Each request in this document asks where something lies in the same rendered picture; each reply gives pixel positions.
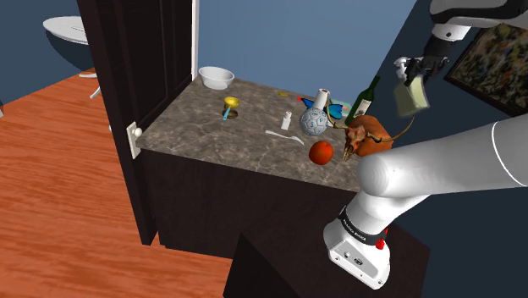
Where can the orange fruit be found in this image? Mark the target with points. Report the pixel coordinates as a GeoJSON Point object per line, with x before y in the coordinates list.
{"type": "Point", "coordinates": [321, 153]}

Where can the small white bottle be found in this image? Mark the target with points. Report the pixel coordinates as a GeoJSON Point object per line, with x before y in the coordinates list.
{"type": "Point", "coordinates": [286, 121]}

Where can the dark robot stand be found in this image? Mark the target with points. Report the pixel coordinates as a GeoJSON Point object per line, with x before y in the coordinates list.
{"type": "Point", "coordinates": [297, 264]}

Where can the brown horned animal skull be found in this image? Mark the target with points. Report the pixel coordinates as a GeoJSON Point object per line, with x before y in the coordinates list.
{"type": "Point", "coordinates": [354, 138]}

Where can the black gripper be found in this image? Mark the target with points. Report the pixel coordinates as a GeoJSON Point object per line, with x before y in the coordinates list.
{"type": "Point", "coordinates": [435, 51]}

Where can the dark brown counter cabinet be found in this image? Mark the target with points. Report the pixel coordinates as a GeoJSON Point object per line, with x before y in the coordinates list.
{"type": "Point", "coordinates": [206, 206]}

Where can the dark brown door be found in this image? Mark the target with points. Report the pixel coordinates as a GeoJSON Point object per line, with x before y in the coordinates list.
{"type": "Point", "coordinates": [136, 82]}

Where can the small white fixture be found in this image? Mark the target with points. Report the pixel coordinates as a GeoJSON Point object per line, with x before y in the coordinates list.
{"type": "Point", "coordinates": [399, 66]}

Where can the teal book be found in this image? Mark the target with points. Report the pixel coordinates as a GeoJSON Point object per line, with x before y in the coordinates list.
{"type": "Point", "coordinates": [341, 102]}

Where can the white round table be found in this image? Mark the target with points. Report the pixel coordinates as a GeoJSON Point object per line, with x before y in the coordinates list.
{"type": "Point", "coordinates": [66, 29]}

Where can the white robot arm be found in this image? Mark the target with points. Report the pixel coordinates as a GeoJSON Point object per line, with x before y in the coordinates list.
{"type": "Point", "coordinates": [445, 169]}

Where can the blue butterfly toy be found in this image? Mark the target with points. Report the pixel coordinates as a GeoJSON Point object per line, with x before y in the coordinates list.
{"type": "Point", "coordinates": [336, 110]}

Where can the framed wall picture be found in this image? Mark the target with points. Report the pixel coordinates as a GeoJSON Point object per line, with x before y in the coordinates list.
{"type": "Point", "coordinates": [491, 66]}

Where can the green wine bottle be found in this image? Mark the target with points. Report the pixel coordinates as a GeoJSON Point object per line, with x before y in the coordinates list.
{"type": "Point", "coordinates": [363, 101]}

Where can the white blue patterned round vase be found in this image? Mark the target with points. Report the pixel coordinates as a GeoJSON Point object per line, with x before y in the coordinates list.
{"type": "Point", "coordinates": [313, 121]}

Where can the white bowl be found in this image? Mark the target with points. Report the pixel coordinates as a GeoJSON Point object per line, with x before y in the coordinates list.
{"type": "Point", "coordinates": [216, 77]}

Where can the white plastic fork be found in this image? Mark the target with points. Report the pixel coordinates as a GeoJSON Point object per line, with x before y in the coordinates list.
{"type": "Point", "coordinates": [280, 135]}

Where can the pale yellow-green box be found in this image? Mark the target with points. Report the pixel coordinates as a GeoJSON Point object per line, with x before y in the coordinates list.
{"type": "Point", "coordinates": [410, 99]}

